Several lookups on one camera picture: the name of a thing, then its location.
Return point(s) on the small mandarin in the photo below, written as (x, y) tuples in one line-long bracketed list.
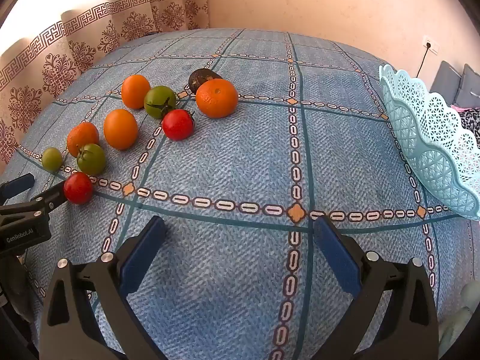
[(82, 137)]

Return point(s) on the dark brown fruit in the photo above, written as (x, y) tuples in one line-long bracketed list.
[(200, 77)]

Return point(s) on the red tomato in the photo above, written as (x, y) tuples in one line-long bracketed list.
[(78, 187), (178, 124)]

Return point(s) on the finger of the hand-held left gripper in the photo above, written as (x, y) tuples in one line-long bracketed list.
[(17, 185), (48, 198)]

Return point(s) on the small round green fruit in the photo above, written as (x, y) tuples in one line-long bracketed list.
[(51, 158)]

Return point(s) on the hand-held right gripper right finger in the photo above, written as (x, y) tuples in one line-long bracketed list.
[(337, 255)]

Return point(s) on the blue checked bedspread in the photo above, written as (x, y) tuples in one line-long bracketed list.
[(232, 157)]

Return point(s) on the beige patterned curtain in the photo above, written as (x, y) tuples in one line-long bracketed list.
[(56, 67)]

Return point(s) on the smooth orange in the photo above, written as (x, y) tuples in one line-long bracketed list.
[(135, 91), (120, 129)]

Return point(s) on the grey sofa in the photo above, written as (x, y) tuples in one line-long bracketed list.
[(446, 78)]

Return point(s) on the white wall socket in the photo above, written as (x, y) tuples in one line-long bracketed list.
[(431, 45)]

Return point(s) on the large mandarin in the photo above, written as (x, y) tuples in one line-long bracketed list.
[(216, 97)]

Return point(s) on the green tomato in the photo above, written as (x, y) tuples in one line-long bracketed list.
[(91, 158), (160, 101)]

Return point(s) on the leopard print cloth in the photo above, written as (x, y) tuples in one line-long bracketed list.
[(471, 120)]

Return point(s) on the light blue plastic lattice basket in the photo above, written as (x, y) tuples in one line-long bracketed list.
[(431, 135)]

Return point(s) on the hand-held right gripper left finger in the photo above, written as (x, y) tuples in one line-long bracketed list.
[(144, 255)]

